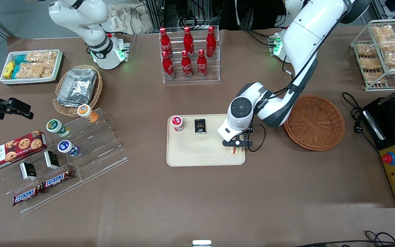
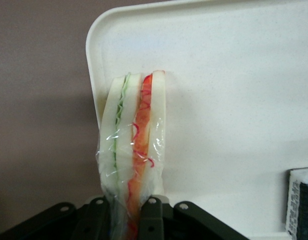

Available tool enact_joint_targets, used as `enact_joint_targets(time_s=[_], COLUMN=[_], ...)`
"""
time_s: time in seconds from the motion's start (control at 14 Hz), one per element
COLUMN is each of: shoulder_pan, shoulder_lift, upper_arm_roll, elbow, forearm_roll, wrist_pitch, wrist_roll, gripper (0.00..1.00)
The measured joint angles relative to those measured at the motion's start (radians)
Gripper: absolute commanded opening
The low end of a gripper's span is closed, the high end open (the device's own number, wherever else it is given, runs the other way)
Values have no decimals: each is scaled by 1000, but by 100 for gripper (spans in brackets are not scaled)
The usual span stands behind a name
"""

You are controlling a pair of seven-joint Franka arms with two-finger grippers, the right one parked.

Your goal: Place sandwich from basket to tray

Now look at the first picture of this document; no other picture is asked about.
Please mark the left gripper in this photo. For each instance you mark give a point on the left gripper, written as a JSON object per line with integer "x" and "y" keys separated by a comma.
{"x": 251, "y": 129}

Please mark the sandwich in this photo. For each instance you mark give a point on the sandwich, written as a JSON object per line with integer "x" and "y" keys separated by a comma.
{"x": 238, "y": 150}

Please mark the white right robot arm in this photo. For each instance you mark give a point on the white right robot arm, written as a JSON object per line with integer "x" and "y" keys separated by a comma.
{"x": 81, "y": 13}

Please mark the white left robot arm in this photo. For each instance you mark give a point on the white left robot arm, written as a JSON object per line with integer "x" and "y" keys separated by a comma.
{"x": 303, "y": 34}

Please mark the beige plastic tray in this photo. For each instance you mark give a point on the beige plastic tray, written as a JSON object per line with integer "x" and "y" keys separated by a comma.
{"x": 197, "y": 151}

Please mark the light wicker basket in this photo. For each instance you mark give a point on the light wicker basket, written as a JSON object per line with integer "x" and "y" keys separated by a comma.
{"x": 96, "y": 92}

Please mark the brown round wicker basket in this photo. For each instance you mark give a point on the brown round wicker basket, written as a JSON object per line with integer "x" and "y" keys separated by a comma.
{"x": 315, "y": 123}

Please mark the teal snack packet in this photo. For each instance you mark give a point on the teal snack packet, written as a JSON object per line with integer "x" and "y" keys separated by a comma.
{"x": 21, "y": 59}
{"x": 15, "y": 72}

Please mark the green lid gum bottle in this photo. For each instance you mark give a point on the green lid gum bottle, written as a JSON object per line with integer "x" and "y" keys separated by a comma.
{"x": 54, "y": 125}

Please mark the clear rice cracker bag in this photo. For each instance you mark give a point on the clear rice cracker bag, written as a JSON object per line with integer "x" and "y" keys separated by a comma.
{"x": 34, "y": 70}
{"x": 41, "y": 56}

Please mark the yellow snack packet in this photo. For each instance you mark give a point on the yellow snack packet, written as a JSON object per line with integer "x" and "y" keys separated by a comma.
{"x": 9, "y": 69}

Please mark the small black box gold print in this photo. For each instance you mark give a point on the small black box gold print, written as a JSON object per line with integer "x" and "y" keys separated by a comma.
{"x": 200, "y": 126}

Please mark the red tartan Walkers cookie box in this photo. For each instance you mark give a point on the red tartan Walkers cookie box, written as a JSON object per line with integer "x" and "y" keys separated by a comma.
{"x": 12, "y": 151}

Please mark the white rectangular snack bin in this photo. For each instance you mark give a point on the white rectangular snack bin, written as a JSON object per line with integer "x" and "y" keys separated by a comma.
{"x": 58, "y": 65}

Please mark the blue lid gum bottle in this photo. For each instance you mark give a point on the blue lid gum bottle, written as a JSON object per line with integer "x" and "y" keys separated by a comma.
{"x": 65, "y": 146}

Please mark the small black white carton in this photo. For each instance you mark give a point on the small black white carton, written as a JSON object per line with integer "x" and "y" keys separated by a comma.
{"x": 28, "y": 171}
{"x": 52, "y": 160}

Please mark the silver foil pack stack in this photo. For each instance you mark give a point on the silver foil pack stack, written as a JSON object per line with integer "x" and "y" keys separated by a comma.
{"x": 77, "y": 85}

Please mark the orange lid gum bottle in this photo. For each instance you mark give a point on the orange lid gum bottle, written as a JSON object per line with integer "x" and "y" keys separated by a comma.
{"x": 85, "y": 110}

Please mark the small red bottle white lid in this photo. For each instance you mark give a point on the small red bottle white lid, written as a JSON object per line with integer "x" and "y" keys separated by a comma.
{"x": 177, "y": 122}

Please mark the clear acrylic bottle rack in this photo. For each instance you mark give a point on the clear acrylic bottle rack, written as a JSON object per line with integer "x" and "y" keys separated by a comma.
{"x": 190, "y": 80}

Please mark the Snickers chocolate bar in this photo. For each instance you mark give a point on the Snickers chocolate bar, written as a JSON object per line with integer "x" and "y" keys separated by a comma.
{"x": 26, "y": 195}
{"x": 57, "y": 179}

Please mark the red cola bottle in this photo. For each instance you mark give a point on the red cola bottle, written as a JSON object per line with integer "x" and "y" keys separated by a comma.
{"x": 168, "y": 67}
{"x": 186, "y": 67}
{"x": 165, "y": 41}
{"x": 211, "y": 41}
{"x": 188, "y": 41}
{"x": 202, "y": 65}

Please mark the clear acrylic stepped display stand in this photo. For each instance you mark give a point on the clear acrylic stepped display stand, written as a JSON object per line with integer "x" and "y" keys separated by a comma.
{"x": 98, "y": 144}

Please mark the beige crumpled cloth bag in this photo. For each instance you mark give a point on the beige crumpled cloth bag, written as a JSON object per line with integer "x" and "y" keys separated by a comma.
{"x": 129, "y": 17}

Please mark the black countertop appliance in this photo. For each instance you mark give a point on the black countertop appliance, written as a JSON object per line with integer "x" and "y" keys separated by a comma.
{"x": 381, "y": 116}

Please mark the red emergency stop button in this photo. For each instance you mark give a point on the red emergency stop button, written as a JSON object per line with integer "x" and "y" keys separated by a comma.
{"x": 389, "y": 158}

